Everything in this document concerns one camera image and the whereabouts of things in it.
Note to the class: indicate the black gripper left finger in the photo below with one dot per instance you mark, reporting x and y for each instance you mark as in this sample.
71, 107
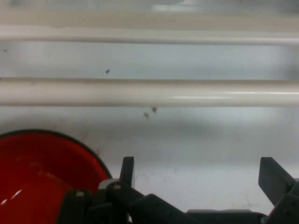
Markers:
127, 170

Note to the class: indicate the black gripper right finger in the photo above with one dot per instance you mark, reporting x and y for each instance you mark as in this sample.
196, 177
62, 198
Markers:
273, 177

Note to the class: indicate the thin white rail bar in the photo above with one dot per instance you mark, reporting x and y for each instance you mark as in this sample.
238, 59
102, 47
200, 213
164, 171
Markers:
149, 37

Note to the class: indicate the thick white rail bar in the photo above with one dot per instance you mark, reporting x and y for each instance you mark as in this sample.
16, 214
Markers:
149, 93

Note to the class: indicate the red bowl with black rim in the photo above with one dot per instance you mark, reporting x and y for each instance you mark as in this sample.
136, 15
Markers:
35, 177

